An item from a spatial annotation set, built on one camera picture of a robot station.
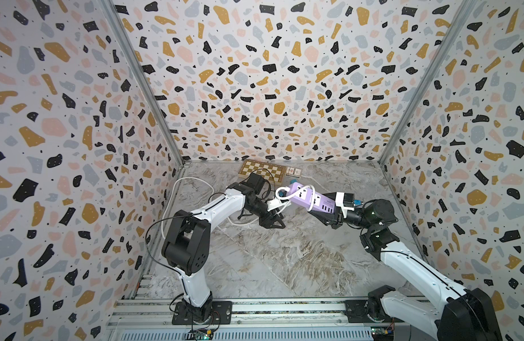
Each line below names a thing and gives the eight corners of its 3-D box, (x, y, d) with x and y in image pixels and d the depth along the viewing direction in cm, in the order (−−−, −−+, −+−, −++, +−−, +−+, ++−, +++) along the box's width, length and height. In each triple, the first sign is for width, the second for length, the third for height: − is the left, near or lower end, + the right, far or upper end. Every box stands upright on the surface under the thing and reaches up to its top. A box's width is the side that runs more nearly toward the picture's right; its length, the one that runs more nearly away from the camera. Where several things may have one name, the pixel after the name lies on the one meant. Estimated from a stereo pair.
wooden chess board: (238, 176, 117) (238, 172, 115) (246, 161, 125) (245, 157, 122) (282, 185, 113) (283, 182, 111) (287, 169, 121) (288, 166, 118)
